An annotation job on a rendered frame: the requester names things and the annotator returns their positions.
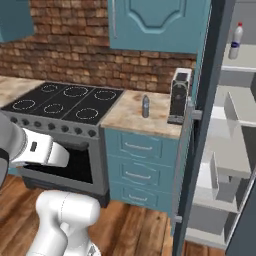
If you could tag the dark grey fridge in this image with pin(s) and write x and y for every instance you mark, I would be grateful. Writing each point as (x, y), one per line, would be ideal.
(206, 140)

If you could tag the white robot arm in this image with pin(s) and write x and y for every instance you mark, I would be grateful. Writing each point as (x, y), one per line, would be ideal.
(63, 213)

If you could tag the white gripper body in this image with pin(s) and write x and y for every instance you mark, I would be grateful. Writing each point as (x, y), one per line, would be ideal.
(59, 156)

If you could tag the black stove knob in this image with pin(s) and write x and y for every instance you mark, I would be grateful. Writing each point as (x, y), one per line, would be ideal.
(14, 120)
(51, 126)
(65, 129)
(25, 122)
(78, 131)
(92, 133)
(37, 124)

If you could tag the black glass oven door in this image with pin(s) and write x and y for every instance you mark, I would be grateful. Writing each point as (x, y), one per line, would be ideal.
(78, 168)

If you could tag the teal wall cupboard door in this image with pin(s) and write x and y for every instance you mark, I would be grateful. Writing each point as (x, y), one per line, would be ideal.
(156, 23)

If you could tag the white bottle with red cap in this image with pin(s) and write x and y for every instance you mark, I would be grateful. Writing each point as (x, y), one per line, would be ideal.
(236, 41)

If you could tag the teal drawer front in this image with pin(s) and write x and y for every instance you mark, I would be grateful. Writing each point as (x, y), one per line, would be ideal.
(143, 175)
(140, 198)
(146, 146)

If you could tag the black and white coffee machine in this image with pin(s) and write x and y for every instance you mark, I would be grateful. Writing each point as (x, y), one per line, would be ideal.
(179, 96)

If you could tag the grey stove with black hob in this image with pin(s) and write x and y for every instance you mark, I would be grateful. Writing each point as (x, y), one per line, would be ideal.
(66, 103)

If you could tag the teal wall cupboard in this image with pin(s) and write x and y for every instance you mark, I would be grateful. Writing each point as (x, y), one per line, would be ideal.
(15, 18)

